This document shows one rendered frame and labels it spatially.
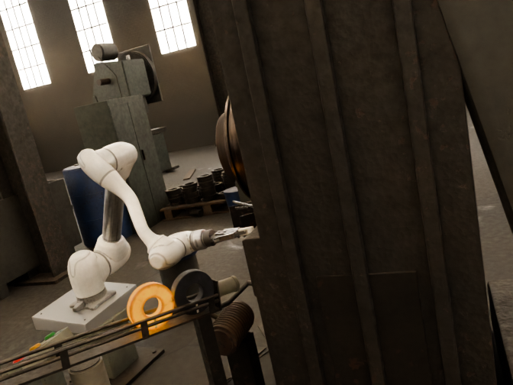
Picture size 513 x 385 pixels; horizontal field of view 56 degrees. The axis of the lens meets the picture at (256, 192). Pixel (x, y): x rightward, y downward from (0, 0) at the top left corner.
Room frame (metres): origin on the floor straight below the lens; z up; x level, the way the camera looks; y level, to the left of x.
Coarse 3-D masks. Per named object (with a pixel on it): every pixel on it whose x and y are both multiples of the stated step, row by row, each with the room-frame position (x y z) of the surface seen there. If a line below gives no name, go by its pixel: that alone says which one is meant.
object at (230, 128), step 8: (224, 112) 1.82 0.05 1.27; (224, 120) 1.80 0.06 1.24; (232, 120) 1.80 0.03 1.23; (224, 128) 1.79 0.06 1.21; (232, 128) 1.79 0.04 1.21; (232, 136) 1.78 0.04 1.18; (232, 144) 1.77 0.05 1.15; (232, 152) 1.77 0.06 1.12; (240, 152) 1.76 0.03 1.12; (232, 160) 1.77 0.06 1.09; (240, 160) 1.77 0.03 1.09; (232, 168) 1.77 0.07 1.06; (240, 168) 1.77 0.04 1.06; (240, 176) 1.79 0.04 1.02; (240, 184) 1.80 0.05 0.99; (248, 192) 1.85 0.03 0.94
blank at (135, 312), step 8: (144, 288) 1.47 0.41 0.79; (152, 288) 1.48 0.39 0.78; (160, 288) 1.50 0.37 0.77; (136, 296) 1.45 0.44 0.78; (144, 296) 1.46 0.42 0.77; (152, 296) 1.48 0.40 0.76; (160, 296) 1.49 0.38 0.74; (168, 296) 1.51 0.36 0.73; (128, 304) 1.45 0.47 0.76; (136, 304) 1.45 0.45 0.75; (160, 304) 1.50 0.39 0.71; (168, 304) 1.50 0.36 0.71; (128, 312) 1.44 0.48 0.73; (136, 312) 1.44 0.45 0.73; (160, 312) 1.49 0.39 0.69; (136, 320) 1.44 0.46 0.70; (152, 320) 1.47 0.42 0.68; (152, 328) 1.46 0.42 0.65
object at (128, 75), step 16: (96, 48) 9.83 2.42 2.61; (112, 48) 9.98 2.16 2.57; (144, 48) 10.28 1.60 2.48; (96, 64) 9.82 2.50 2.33; (112, 64) 9.60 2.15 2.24; (128, 64) 9.61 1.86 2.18; (144, 64) 10.13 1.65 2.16; (96, 80) 9.88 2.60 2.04; (112, 80) 9.66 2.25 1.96; (128, 80) 9.53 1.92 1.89; (144, 80) 9.90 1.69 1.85; (96, 96) 9.95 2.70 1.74; (112, 96) 9.72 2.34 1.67; (144, 96) 9.87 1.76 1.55; (160, 96) 10.23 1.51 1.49; (160, 128) 9.89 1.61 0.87; (160, 144) 9.83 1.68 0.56; (160, 160) 9.73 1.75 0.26
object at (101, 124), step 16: (128, 96) 5.68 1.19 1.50; (80, 112) 5.42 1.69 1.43; (96, 112) 5.35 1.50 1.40; (112, 112) 5.32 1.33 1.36; (128, 112) 5.59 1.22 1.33; (144, 112) 5.88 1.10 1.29; (80, 128) 5.45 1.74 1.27; (96, 128) 5.37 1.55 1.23; (112, 128) 5.29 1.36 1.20; (128, 128) 5.51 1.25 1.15; (144, 128) 5.80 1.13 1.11; (96, 144) 5.39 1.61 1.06; (144, 144) 5.73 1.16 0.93; (144, 160) 5.65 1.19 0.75; (128, 176) 5.30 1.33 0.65; (144, 176) 5.57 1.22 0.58; (160, 176) 5.87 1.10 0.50; (144, 192) 5.50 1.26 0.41; (160, 192) 5.79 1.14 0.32; (144, 208) 5.42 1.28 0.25; (160, 208) 5.72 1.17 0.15
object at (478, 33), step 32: (448, 0) 1.24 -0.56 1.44; (480, 0) 1.20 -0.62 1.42; (512, 0) 1.18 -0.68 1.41; (448, 32) 1.25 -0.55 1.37; (480, 32) 1.21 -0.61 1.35; (512, 32) 1.18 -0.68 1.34; (480, 64) 1.21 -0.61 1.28; (512, 64) 1.18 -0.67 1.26; (480, 96) 1.22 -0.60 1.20; (512, 96) 1.19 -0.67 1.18; (480, 128) 1.24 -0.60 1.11; (512, 128) 1.19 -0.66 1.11; (512, 160) 1.19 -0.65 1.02; (512, 192) 1.20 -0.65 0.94; (512, 224) 1.23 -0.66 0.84; (512, 288) 1.95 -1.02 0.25; (512, 320) 1.71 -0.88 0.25; (512, 352) 1.52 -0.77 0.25; (512, 384) 1.38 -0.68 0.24
